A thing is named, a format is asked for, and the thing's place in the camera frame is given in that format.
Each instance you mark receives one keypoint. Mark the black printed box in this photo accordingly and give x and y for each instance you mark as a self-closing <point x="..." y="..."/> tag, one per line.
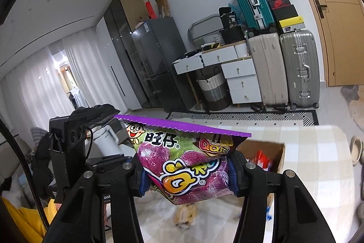
<point x="229" y="18"/>

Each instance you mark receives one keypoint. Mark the purple gummy candy packet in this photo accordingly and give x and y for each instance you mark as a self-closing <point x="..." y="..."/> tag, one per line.
<point x="182" y="163"/>

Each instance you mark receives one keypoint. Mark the brown cardboard box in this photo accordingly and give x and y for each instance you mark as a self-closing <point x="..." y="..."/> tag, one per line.
<point x="274" y="150"/>

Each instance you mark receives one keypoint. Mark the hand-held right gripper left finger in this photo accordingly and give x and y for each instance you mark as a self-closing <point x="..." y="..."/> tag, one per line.
<point x="143" y="181"/>

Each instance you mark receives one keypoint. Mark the light blue plastic bag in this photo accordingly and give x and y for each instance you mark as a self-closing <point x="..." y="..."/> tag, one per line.
<point x="235" y="11"/>

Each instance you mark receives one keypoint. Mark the red snack packet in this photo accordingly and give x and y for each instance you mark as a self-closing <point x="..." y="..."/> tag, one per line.
<point x="260" y="159"/>

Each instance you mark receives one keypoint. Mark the brown patterned doormat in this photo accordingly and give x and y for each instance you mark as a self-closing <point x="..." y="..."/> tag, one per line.
<point x="354" y="102"/>

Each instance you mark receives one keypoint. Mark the yellow black shoe box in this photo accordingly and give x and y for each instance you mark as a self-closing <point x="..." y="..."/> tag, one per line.
<point x="291" y="24"/>

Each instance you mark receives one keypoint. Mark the person's left forearm yellow sleeve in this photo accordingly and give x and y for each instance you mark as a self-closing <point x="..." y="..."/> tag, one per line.
<point x="20" y="220"/>

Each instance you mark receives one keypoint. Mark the red paper bag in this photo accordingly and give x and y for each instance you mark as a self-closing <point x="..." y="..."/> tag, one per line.
<point x="150" y="10"/>

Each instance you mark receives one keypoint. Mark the teal suitcase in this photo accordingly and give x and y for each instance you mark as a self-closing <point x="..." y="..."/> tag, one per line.
<point x="250" y="1"/>

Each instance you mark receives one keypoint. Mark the white round appliance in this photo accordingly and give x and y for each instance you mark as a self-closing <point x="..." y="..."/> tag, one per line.
<point x="106" y="137"/>

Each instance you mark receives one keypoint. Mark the beige checked tablecloth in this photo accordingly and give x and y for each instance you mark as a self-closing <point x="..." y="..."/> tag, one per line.
<point x="312" y="163"/>

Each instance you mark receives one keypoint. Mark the oval mirror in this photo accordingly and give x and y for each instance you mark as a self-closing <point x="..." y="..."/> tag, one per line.
<point x="204" y="29"/>

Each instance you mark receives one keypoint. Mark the black bag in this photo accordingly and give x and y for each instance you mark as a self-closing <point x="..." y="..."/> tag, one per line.
<point x="233" y="34"/>

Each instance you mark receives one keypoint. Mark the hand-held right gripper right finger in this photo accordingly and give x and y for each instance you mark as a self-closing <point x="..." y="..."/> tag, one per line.
<point x="232" y="179"/>

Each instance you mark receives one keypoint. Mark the grey white woven basket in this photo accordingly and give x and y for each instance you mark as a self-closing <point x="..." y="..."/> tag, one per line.
<point x="213" y="89"/>

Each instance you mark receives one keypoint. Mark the dark grey refrigerator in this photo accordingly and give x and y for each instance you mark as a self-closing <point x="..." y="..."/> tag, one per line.
<point x="159" y="60"/>

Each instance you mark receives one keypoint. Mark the black white patterned rug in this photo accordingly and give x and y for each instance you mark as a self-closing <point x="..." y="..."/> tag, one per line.
<point x="256" y="117"/>

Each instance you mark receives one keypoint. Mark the dark glass cabinet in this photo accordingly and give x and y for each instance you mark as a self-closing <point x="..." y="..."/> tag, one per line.
<point x="119" y="46"/>

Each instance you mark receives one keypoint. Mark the grey striped cushion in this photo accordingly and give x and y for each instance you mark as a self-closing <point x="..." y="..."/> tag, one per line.
<point x="38" y="136"/>

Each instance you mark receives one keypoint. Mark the beige slippers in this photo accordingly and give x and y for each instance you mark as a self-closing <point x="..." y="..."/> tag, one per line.
<point x="357" y="149"/>

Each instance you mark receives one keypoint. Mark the silver suitcase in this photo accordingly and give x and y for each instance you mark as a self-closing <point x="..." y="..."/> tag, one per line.
<point x="300" y="66"/>

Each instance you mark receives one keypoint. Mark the narrow cardboard carton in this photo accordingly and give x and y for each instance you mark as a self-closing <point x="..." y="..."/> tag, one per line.
<point x="162" y="6"/>

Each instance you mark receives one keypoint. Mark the white sheer curtains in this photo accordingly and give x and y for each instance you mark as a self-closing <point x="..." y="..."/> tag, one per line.
<point x="34" y="83"/>

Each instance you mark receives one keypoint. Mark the clear bread packet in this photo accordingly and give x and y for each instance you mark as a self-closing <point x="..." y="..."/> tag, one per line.
<point x="184" y="216"/>

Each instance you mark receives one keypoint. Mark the beige suitcase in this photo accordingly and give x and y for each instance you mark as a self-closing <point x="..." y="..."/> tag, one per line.
<point x="267" y="69"/>

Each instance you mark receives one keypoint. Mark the wooden door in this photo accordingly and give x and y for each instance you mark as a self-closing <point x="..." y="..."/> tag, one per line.
<point x="335" y="18"/>

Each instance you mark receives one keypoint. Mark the white drawer dressing table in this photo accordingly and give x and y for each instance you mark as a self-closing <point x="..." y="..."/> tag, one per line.
<point x="241" y="72"/>

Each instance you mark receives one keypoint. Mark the large brown cardboard carton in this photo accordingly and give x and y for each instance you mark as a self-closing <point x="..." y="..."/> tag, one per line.
<point x="132" y="9"/>

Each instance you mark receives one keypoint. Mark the black shoe box red logo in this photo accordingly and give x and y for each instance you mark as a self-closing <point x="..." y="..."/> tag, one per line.
<point x="280" y="3"/>

